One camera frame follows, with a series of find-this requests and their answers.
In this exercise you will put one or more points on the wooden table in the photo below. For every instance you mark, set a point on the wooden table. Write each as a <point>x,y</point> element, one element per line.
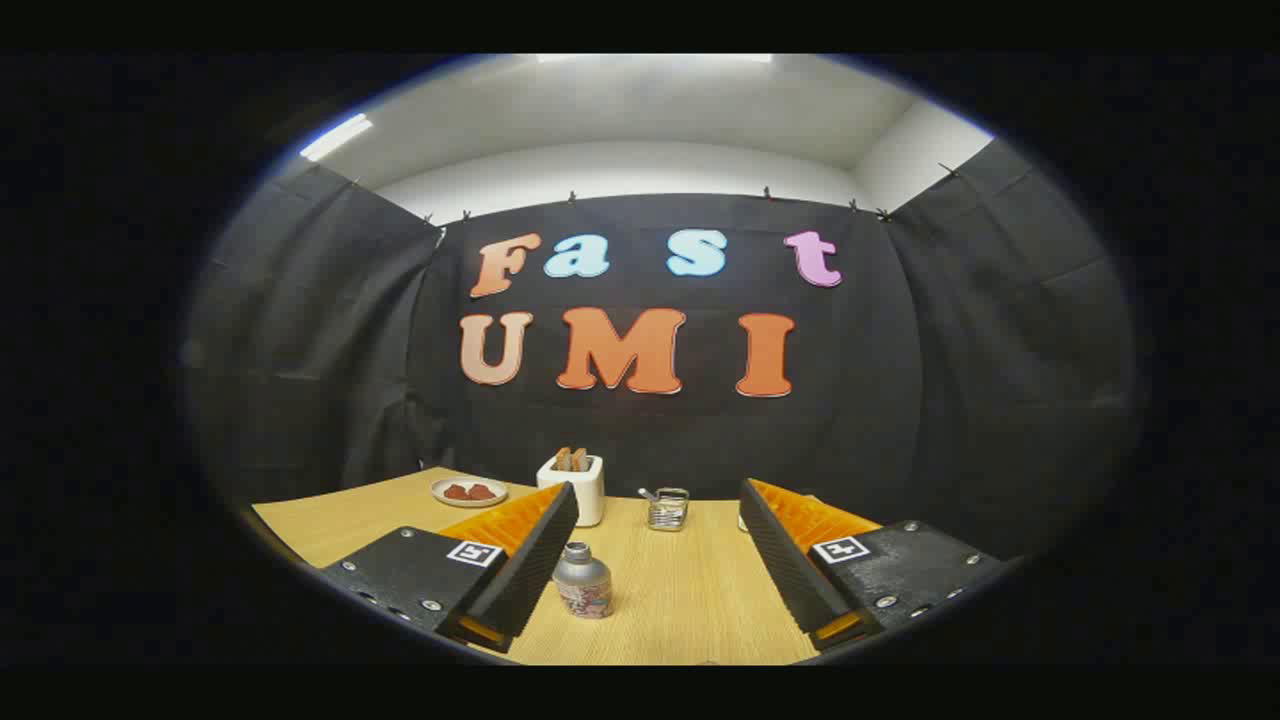
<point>680,600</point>

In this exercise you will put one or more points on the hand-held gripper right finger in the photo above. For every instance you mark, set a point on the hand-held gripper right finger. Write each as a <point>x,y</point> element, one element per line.
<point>785,565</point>

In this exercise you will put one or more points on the silver juice bottle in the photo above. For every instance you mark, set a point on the silver juice bottle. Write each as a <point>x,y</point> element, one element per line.
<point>582,580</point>

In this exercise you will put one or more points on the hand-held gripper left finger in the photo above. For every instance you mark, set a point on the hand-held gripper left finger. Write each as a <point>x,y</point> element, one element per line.
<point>535,565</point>

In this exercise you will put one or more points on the white round plate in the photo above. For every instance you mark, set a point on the white round plate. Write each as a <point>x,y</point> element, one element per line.
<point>470,501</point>

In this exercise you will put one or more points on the white toaster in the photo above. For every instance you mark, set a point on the white toaster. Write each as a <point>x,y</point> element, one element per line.
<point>588,495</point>

